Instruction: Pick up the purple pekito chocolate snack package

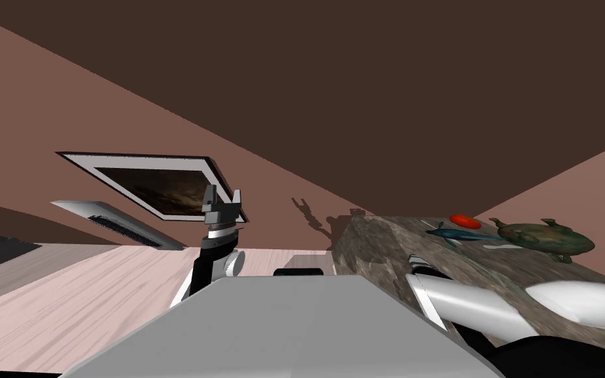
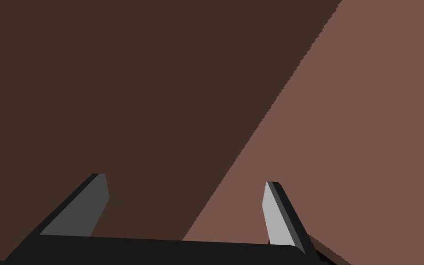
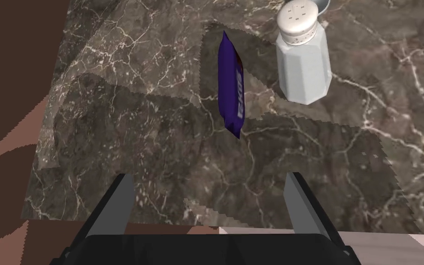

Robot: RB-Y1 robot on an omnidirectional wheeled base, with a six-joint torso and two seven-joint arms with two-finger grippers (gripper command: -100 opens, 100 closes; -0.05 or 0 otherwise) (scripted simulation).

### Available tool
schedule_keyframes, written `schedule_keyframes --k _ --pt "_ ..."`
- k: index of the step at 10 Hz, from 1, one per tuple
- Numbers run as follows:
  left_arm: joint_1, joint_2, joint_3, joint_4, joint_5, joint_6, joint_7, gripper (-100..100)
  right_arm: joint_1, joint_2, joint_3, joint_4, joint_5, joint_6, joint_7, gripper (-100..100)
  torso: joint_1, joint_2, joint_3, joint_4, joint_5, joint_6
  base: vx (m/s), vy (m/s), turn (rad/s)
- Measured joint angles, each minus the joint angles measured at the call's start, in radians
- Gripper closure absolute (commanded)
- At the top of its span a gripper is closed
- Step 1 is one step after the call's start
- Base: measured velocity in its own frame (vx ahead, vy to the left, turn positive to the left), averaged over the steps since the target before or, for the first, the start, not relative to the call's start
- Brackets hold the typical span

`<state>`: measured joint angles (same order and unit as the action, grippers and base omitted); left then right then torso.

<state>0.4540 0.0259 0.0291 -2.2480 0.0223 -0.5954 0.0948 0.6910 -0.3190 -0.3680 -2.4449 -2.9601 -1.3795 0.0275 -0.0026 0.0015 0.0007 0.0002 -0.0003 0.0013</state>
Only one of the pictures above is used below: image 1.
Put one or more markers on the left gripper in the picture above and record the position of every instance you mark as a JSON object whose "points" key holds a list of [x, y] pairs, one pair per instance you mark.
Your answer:
{"points": [[222, 214]]}

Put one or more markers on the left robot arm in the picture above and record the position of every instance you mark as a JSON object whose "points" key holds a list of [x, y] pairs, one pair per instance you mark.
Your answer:
{"points": [[209, 262]]}

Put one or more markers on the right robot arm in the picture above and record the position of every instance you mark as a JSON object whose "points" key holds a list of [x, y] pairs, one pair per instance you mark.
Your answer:
{"points": [[491, 310]]}

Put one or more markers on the white framed dark picture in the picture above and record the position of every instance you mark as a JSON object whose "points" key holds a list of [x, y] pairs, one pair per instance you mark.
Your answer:
{"points": [[162, 185]]}

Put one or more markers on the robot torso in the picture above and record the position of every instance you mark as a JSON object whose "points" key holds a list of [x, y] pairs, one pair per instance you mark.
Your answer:
{"points": [[287, 331]]}

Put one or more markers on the grey marble table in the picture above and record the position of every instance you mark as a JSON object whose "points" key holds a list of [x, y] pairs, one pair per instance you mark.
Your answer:
{"points": [[386, 247]]}

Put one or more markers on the blue dolphin figure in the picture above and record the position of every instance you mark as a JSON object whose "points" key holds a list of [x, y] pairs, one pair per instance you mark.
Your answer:
{"points": [[461, 235]]}

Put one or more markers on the red tomato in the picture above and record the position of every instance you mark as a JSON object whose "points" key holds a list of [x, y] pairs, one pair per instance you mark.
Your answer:
{"points": [[465, 221]]}

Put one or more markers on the green bronze teapot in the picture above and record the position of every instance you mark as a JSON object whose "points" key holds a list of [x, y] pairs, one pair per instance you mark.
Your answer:
{"points": [[544, 239]]}

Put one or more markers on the white wall air conditioner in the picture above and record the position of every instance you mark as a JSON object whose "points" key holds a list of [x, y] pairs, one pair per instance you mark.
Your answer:
{"points": [[119, 223]]}

